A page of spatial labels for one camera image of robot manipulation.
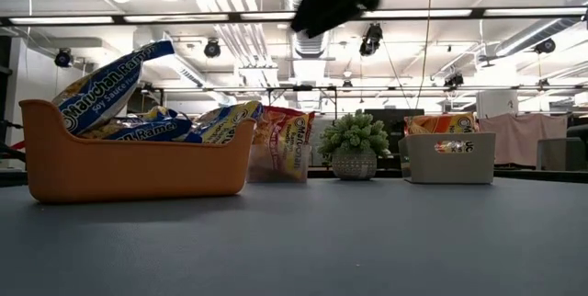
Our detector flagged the beige hanging cloth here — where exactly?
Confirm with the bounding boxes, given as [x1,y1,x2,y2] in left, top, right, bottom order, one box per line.
[477,112,570,167]

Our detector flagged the green succulent in pot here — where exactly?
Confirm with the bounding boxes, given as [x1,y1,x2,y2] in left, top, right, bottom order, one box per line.
[316,109,391,181]

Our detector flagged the grey box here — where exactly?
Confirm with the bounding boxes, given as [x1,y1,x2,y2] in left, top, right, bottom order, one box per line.
[536,135,588,172]

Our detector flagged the white cabinet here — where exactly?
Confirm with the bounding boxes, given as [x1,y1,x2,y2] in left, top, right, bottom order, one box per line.
[475,89,520,120]

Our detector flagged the orange plastic bin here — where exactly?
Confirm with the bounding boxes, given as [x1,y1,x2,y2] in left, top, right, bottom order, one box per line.
[17,97,257,204]

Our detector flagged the clear plastic bin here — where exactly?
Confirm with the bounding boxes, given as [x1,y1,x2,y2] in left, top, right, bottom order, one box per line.
[246,142,312,184]

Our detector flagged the thin hanging cable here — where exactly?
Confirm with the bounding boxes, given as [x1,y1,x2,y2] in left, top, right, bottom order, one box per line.
[414,0,434,109]

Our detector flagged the black vertical post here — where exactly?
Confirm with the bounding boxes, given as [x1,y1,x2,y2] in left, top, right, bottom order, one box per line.
[0,36,11,168]

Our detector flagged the orange Maruchan ramen packet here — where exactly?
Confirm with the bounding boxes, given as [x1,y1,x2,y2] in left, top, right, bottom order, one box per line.
[433,140,475,154]
[402,111,481,137]

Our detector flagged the black background monitor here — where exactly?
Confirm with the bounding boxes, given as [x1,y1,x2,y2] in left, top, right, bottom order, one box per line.
[364,108,427,159]

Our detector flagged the black ceiling spotlight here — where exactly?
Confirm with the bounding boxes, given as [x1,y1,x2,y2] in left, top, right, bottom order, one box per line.
[534,37,557,56]
[53,48,74,68]
[443,73,465,89]
[203,38,222,59]
[358,22,385,57]

